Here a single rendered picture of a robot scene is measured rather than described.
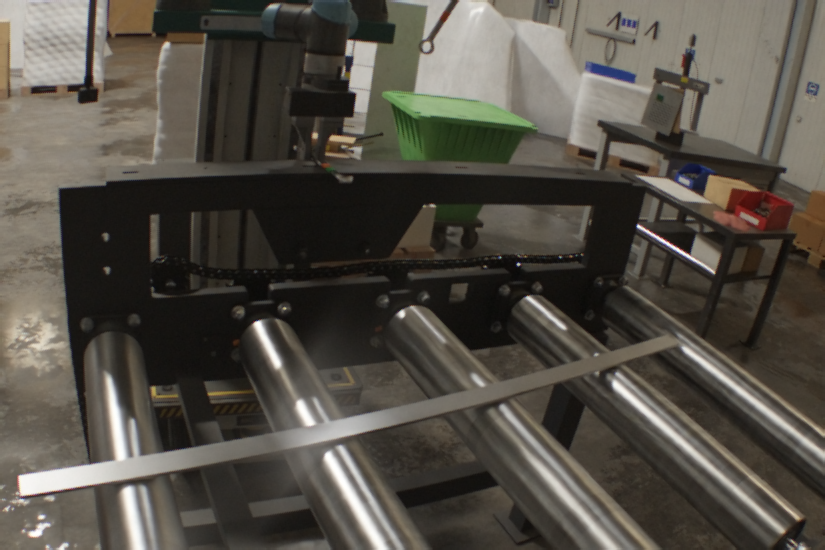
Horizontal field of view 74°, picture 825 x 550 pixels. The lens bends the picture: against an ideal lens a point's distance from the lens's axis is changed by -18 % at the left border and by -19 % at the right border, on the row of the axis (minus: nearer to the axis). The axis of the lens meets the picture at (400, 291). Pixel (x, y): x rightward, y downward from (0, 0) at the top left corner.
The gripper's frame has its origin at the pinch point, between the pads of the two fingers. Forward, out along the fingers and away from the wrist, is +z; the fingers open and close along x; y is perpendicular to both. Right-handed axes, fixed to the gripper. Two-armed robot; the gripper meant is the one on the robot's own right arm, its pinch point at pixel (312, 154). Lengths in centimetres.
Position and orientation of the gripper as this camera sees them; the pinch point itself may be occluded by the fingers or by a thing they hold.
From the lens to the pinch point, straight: 128.2
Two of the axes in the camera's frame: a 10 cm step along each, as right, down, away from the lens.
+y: -4.2, -4.5, 7.9
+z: -1.4, 8.9, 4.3
